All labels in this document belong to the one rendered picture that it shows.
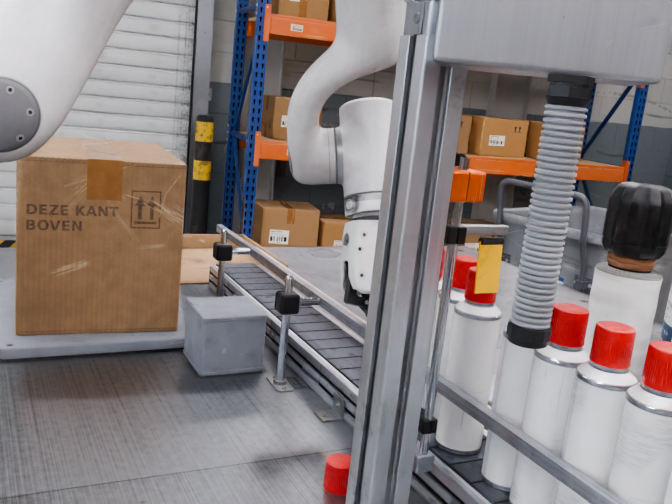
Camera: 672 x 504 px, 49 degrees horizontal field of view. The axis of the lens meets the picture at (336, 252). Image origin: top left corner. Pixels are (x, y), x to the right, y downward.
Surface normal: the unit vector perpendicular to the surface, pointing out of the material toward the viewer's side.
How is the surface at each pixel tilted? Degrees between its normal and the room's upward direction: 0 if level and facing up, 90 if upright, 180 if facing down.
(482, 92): 90
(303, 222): 90
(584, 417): 90
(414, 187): 90
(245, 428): 0
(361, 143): 72
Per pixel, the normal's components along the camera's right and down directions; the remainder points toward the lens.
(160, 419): 0.11, -0.97
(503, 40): -0.15, 0.20
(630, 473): -0.79, 0.05
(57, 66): 0.79, 0.08
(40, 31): 0.65, -0.03
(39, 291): 0.37, 0.24
